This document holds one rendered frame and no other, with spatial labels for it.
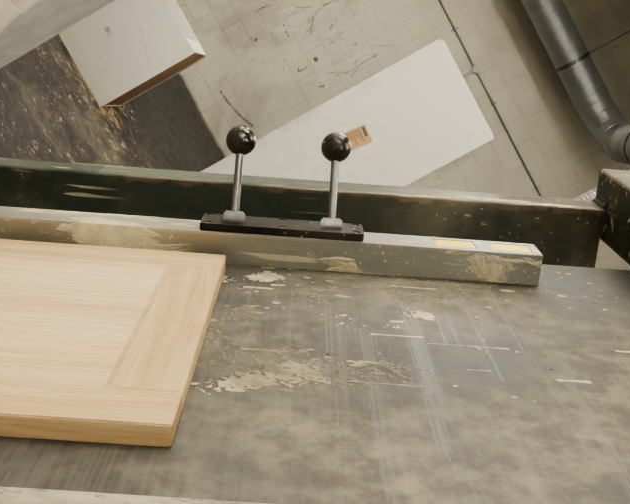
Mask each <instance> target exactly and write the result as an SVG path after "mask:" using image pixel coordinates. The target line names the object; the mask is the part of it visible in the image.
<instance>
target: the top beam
mask: <svg viewBox="0 0 630 504"><path fill-rule="evenodd" d="M596 199H598V200H599V201H600V202H602V203H603V204H604V205H605V209H604V208H603V209H604V213H606V219H605V225H604V230H603V235H602V237H601V236H600V239H601V240H602V241H603V242H604V243H605V244H606V245H608V246H609V247H610V248H611V249H612V250H613V251H614V252H615V253H617V254H618V255H619V256H620V257H621V258H622V259H623V260H624V261H625V262H627V263H628V264H629V265H630V171H625V170H611V169H602V170H601V171H600V174H599V180H598V186H597V192H596Z"/></svg>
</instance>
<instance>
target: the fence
mask: <svg viewBox="0 0 630 504"><path fill-rule="evenodd" d="M200 222H201V220H188V219H174V218H160V217H146V216H132V215H118V214H104V213H90V212H76V211H62V210H48V209H34V208H20V207H6V206H0V239H8V240H22V241H36V242H50V243H64V244H78V245H93V246H107V247H121V248H135V249H149V250H163V251H178V252H192V253H206V254H220V255H225V256H226V264H236V265H250V266H264V267H278V268H293V269H307V270H321V271H335V272H349V273H364V274H378V275H392V276H406V277H420V278H435V279H449V280H463V281H477V282H491V283H506V284H520V285H534V286H538V285H539V279H540V272H541V265H542V259H543V255H542V254H541V253H540V251H539V250H538V249H537V248H536V247H535V245H534V244H524V243H510V242H496V241H482V240H468V239H454V238H440V237H426V236H412V235H398V234H384V233H370V232H364V241H363V242H357V241H343V240H329V239H315V238H301V237H287V236H273V235H259V234H245V233H231V232H217V231H203V230H200ZM434 240H449V241H463V242H472V243H473V244H474V246H475V247H476V248H464V247H450V246H436V245H435V243H434ZM490 243H491V244H505V245H519V246H528V247H529V249H530V250H531V251H532V252H520V251H506V250H493V249H492V248H491V246H490V245H489V244H490Z"/></svg>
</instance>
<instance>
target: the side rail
mask: <svg viewBox="0 0 630 504"><path fill-rule="evenodd" d="M233 182H234V174H221V173H207V172H193V171H180V170H166V169H152V168H138V167H124V166H111V165H97V164H83V163H69V162H56V161H42V160H28V159H14V158H1V157H0V206H6V207H20V208H34V209H48V210H62V211H76V212H90V213H104V214H107V213H109V214H123V215H137V216H151V217H161V218H174V219H188V220H201V219H202V217H203V215H204V214H205V213H211V214H224V212H226V210H228V211H231V205H232V193H233ZM329 189H330V181H317V180H303V179H290V178H276V177H262V176H248V175H242V183H241V195H240V206H239V211H242V212H244V213H245V216H253V217H267V218H281V219H295V220H309V221H321V219H323V217H326V218H328V205H329ZM602 213H604V209H603V208H601V207H599V206H598V205H597V204H596V203H595V202H593V201H592V200H579V199H565V198H551V197H537V196H523V195H510V194H496V193H482V192H468V191H455V190H441V189H427V188H413V187H400V186H386V185H372V184H358V183H345V182H338V190H337V206H336V218H339V219H341V220H342V223H350V224H361V225H362V227H363V232H370V233H384V234H398V235H412V236H426V237H440V238H454V239H468V240H482V241H496V242H510V243H524V244H534V245H535V247H536V248H537V249H538V250H539V251H540V253H541V254H542V255H543V259H542V264H546V265H560V266H574V267H588V268H595V264H596V258H597V252H598V247H599V241H600V236H599V229H600V222H601V216H602Z"/></svg>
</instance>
